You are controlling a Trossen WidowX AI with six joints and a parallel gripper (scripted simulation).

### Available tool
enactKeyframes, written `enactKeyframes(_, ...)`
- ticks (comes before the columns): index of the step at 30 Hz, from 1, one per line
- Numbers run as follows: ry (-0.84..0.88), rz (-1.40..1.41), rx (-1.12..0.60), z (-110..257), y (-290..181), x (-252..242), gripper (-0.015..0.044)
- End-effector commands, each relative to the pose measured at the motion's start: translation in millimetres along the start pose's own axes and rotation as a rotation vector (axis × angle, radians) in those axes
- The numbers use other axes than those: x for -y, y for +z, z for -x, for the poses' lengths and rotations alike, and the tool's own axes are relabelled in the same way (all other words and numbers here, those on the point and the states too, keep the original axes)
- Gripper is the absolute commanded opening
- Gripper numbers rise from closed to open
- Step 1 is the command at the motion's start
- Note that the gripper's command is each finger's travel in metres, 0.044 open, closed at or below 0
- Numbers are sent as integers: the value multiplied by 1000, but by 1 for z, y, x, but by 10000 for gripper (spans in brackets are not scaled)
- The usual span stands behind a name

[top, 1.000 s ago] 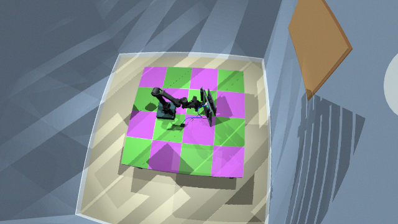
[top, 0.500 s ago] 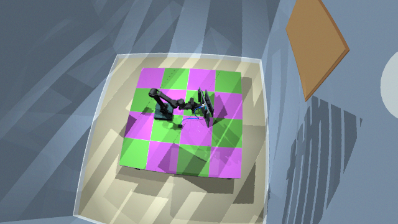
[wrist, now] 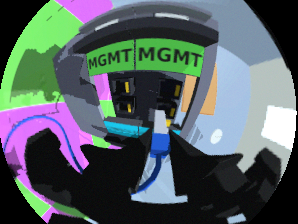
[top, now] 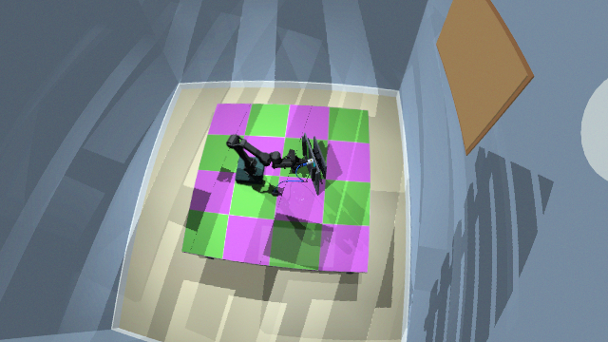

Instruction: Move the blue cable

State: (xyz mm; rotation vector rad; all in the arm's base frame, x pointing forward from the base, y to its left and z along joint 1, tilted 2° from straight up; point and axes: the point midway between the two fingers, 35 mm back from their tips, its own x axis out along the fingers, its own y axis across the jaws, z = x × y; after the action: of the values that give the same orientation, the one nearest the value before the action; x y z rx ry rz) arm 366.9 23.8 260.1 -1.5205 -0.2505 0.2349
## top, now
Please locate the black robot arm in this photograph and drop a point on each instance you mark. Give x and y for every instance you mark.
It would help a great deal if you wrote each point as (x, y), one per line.
(250, 163)

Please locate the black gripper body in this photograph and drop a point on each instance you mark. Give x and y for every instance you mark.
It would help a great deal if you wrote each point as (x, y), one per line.
(290, 162)

